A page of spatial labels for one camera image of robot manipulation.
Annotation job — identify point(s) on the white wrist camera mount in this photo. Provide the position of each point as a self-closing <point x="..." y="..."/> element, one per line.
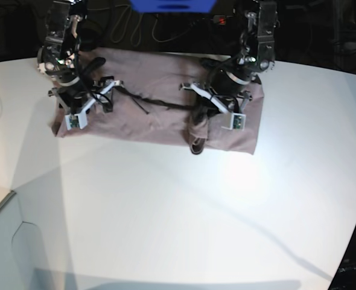
<point x="232" y="107"/>
<point x="80" y="120"/>

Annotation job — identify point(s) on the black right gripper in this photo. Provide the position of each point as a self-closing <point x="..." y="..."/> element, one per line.
<point x="74" y="93"/>

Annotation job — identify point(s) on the mauve grey t-shirt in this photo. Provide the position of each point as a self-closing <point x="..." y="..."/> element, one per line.
<point x="151" y="108"/>

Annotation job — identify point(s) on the blue plastic box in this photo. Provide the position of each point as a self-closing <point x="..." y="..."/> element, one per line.
<point x="173" y="6"/>

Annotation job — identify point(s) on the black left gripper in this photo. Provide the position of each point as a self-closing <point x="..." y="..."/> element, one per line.
<point x="224" y="81"/>

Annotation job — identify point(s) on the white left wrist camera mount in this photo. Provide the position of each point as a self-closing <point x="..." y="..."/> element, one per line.
<point x="232" y="107"/>

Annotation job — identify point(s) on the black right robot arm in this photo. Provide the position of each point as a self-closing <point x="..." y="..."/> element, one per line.
<point x="59" y="58"/>

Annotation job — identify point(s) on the black power strip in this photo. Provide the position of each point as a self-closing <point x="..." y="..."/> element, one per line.
<point x="221" y="19"/>

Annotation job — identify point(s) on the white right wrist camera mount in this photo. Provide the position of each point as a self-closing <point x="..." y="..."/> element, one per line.
<point x="80" y="120"/>

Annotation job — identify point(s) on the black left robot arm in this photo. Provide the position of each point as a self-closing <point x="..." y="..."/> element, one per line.
<point x="255" y="49"/>

